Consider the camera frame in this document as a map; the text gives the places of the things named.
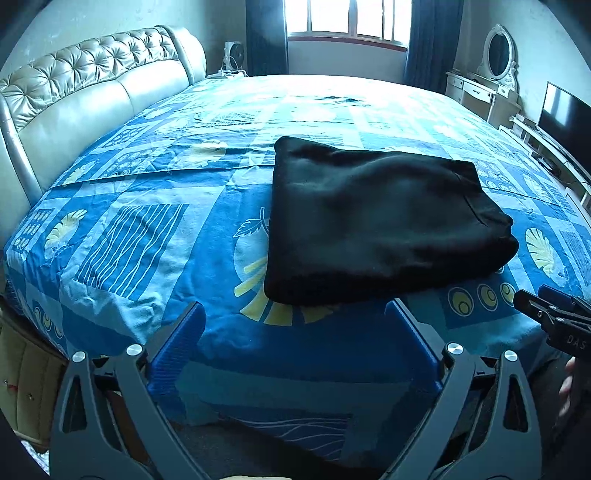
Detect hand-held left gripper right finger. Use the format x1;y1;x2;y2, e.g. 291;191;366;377
383;299;543;480

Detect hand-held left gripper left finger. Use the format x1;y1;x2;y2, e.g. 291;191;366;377
50;301;218;480

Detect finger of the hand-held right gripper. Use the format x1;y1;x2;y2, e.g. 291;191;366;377
513;289;560;325
537;285;591;319

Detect black pants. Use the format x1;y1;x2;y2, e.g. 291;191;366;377
264;136;520;306

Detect person's right hand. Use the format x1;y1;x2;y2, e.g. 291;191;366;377
557;357;579;419

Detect blue patterned bed sheet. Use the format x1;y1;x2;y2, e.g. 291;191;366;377
2;74;591;462

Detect white tv stand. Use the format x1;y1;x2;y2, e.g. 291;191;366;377
510;115;591;214

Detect black flat screen tv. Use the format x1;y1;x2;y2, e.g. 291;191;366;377
537;82;591;157

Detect white dressing table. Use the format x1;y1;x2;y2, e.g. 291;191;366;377
445;69;523;131

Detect oval white framed mirror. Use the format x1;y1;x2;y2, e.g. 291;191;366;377
477;24;519;91

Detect beige tufted leather headboard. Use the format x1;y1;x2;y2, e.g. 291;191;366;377
0;25;208;209

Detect white box fan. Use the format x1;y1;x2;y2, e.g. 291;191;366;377
224;41;248;75

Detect window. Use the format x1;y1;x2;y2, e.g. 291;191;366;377
284;0;413;49

